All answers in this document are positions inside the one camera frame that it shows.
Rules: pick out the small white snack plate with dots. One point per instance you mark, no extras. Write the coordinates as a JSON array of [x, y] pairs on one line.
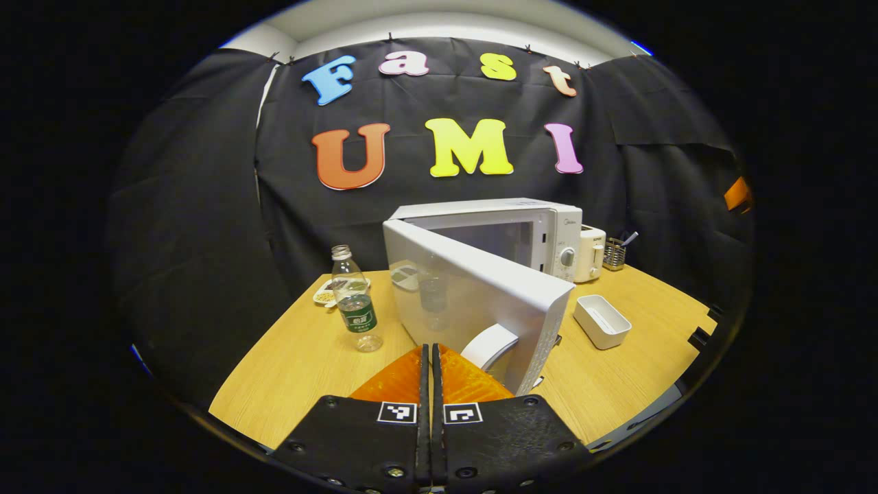
[[324, 296]]

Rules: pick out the black backdrop cloth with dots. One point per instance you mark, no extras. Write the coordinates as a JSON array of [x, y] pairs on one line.
[[206, 206]]

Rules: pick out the black table edge clamp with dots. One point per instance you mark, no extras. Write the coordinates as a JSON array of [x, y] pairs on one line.
[[699, 337], [715, 313]]

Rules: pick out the clear plastic water bottle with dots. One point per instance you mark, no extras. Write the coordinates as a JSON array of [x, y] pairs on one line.
[[357, 309]]

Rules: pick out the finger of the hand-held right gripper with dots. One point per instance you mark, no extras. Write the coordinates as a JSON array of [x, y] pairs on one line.
[[737, 194]]

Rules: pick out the cream white toaster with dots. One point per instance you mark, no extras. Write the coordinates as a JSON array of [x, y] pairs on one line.
[[590, 254]]

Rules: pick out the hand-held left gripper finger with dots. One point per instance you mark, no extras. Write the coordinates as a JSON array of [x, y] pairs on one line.
[[424, 439], [437, 439]]

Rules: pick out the grey utensil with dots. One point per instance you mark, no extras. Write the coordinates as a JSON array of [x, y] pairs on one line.
[[630, 238]]

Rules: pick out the white plastic tray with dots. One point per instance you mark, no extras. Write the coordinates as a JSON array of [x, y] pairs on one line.
[[602, 322]]

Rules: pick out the white microwave oven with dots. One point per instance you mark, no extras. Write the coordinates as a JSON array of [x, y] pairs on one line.
[[473, 295]]

